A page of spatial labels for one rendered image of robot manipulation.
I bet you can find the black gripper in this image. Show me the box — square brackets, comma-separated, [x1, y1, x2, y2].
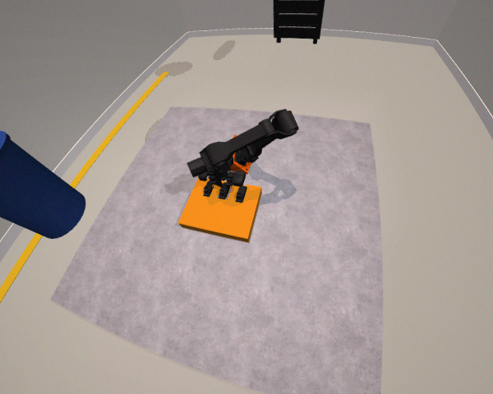
[198, 162, 246, 189]

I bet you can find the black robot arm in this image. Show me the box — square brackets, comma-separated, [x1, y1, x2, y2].
[187, 109, 299, 177]

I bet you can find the orange flat deck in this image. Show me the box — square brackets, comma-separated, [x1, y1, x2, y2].
[178, 178, 262, 243]

